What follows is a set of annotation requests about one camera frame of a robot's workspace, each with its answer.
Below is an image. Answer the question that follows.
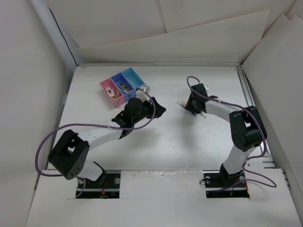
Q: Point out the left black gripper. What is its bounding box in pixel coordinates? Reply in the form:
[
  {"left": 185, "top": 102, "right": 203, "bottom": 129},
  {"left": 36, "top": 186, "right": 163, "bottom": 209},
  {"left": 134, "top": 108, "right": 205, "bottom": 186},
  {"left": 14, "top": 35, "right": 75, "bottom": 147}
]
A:
[{"left": 132, "top": 97, "right": 165, "bottom": 125}]

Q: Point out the pack of coloured crayons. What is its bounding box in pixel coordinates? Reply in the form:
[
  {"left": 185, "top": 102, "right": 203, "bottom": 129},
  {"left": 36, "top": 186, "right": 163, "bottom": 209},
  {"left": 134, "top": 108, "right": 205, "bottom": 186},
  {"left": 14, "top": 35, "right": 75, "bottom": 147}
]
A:
[{"left": 176, "top": 99, "right": 206, "bottom": 119}]

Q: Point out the yellow utility knife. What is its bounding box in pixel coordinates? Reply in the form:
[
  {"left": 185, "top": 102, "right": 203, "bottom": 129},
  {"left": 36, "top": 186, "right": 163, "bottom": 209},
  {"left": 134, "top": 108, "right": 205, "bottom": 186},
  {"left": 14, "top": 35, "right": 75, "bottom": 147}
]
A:
[{"left": 120, "top": 83, "right": 130, "bottom": 92}]

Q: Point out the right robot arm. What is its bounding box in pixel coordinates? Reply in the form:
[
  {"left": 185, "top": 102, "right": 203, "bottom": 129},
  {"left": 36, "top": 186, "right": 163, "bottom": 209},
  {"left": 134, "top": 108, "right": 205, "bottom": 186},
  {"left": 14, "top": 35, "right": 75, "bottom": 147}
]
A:
[{"left": 185, "top": 83, "right": 267, "bottom": 193}]

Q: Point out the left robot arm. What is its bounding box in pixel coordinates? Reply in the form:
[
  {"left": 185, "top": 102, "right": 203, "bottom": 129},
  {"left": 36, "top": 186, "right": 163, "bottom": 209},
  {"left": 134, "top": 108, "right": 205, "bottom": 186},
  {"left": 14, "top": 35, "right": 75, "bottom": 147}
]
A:
[{"left": 48, "top": 97, "right": 166, "bottom": 188}]

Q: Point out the light blue container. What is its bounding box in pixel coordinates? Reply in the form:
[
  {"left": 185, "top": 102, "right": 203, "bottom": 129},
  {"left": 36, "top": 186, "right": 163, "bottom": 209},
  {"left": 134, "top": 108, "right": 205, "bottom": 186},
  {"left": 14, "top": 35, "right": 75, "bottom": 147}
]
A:
[{"left": 122, "top": 68, "right": 146, "bottom": 89}]

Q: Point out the pink container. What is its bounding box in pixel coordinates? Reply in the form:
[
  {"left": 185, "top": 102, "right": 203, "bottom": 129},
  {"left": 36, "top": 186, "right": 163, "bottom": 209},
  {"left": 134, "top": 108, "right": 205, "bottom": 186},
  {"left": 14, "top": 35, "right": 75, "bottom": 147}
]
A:
[{"left": 100, "top": 78, "right": 125, "bottom": 108}]

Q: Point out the dark blue container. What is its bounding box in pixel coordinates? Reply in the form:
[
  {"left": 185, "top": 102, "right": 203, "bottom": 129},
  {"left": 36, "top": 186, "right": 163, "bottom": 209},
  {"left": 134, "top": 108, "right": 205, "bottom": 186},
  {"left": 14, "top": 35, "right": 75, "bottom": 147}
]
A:
[{"left": 111, "top": 73, "right": 135, "bottom": 102}]

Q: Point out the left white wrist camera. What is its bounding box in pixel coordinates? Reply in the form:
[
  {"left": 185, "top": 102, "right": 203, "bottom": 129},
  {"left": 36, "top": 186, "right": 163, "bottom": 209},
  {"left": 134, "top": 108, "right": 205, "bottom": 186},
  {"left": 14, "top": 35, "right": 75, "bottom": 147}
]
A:
[{"left": 136, "top": 85, "right": 150, "bottom": 100}]

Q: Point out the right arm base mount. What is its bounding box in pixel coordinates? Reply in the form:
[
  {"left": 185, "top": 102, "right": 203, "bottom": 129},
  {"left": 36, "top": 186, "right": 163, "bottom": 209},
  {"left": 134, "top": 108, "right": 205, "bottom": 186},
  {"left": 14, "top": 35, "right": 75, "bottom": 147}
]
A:
[{"left": 200, "top": 170, "right": 250, "bottom": 199}]

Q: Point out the right aluminium rail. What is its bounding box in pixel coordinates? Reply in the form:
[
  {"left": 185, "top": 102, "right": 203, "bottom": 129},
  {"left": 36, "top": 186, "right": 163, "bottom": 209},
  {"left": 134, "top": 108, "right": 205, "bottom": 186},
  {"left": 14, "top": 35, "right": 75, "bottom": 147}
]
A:
[{"left": 236, "top": 66, "right": 274, "bottom": 166}]

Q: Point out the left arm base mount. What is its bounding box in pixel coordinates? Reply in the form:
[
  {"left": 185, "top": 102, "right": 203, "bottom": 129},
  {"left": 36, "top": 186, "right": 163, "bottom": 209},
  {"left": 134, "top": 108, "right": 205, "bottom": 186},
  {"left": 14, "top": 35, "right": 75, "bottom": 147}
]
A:
[{"left": 75, "top": 162, "right": 121, "bottom": 199}]

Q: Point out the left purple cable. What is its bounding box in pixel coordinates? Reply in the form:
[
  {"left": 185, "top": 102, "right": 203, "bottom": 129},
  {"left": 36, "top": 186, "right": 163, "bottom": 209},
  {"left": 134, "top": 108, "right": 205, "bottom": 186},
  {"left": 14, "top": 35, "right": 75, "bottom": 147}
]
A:
[{"left": 35, "top": 88, "right": 156, "bottom": 198}]

